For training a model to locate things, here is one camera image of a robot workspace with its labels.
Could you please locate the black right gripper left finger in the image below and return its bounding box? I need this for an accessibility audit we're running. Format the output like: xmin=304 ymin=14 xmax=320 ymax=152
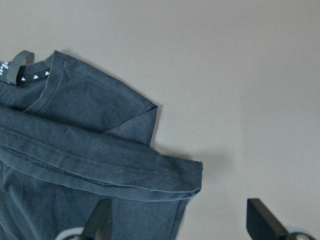
xmin=81 ymin=199 xmax=113 ymax=240

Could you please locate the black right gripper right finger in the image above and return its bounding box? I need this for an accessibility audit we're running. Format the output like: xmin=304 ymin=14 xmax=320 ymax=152
xmin=246 ymin=198 xmax=290 ymax=240

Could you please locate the black graphic t-shirt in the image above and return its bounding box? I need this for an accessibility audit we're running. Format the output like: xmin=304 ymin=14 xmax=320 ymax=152
xmin=0 ymin=51 xmax=203 ymax=240

